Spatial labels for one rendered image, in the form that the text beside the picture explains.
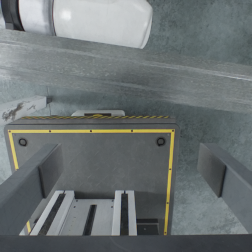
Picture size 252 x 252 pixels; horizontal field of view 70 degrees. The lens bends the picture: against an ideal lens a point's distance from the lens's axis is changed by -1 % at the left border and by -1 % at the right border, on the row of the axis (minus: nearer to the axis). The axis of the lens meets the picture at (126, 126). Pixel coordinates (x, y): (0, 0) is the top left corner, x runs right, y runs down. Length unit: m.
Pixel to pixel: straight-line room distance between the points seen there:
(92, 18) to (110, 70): 0.11
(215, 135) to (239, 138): 0.14
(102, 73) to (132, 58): 0.05
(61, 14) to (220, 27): 0.90
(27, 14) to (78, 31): 0.08
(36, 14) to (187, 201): 1.25
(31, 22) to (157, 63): 0.21
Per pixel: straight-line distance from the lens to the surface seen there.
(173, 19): 1.05
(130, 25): 0.32
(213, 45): 1.10
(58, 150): 0.16
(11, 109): 0.74
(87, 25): 0.32
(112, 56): 0.25
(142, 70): 0.24
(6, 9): 0.38
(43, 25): 0.35
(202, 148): 0.17
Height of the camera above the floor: 1.00
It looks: 74 degrees down
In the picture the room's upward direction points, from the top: 180 degrees clockwise
